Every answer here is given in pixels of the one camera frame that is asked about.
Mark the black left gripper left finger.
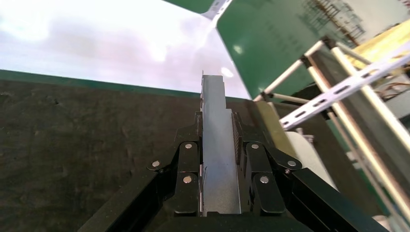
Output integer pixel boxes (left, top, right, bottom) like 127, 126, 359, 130
78, 110, 205, 232

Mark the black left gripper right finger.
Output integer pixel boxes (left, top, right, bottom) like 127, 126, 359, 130
231, 112, 389, 232

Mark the grey metal channel part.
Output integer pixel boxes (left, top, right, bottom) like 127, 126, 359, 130
200, 73, 243, 216

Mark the black felt-lined container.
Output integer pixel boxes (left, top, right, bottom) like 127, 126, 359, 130
0, 69, 302, 232

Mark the white pipe rack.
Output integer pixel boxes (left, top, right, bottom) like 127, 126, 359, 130
252, 36, 410, 232

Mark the yellow board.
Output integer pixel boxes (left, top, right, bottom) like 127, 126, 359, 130
351, 18, 410, 66

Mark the white slotted shelf post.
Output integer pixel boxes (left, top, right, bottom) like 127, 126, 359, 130
201, 0, 234, 28
278, 41, 410, 132

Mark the dark wire mesh rack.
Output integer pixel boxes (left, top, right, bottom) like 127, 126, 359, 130
302, 0, 367, 46

